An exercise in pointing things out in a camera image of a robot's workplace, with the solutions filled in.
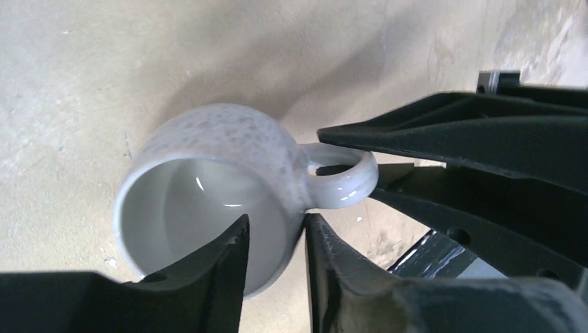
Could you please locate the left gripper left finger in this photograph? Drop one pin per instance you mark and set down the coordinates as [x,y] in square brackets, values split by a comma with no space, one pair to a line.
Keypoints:
[202,292]

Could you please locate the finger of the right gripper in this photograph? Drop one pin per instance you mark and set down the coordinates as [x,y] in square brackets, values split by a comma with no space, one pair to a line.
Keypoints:
[540,135]
[521,227]

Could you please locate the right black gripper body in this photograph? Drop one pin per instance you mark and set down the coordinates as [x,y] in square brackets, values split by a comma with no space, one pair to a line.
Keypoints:
[508,83]

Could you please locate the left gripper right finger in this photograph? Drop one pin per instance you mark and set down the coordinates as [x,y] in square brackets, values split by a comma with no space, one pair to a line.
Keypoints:
[349,293]

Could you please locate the pale speckled mug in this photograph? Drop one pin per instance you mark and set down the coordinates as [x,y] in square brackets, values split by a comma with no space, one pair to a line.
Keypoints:
[203,169]

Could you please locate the black base frame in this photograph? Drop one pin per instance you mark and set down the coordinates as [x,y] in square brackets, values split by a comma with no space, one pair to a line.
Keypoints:
[436,256]

